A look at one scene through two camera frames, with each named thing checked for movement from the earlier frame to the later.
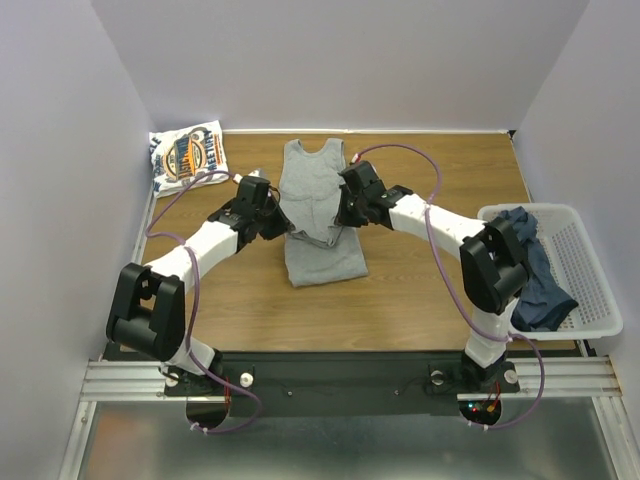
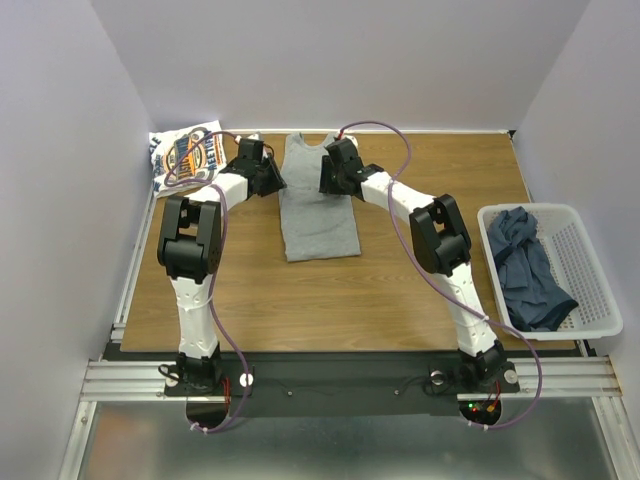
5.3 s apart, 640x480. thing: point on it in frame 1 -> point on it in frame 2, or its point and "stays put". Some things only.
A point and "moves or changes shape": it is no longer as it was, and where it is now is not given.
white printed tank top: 179,155 stays put
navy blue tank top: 545,301 stays put
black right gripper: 347,212 -> 329,176
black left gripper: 282,225 -> 277,183
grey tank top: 319,249 moves or changes shape
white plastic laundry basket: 567,245 stays put
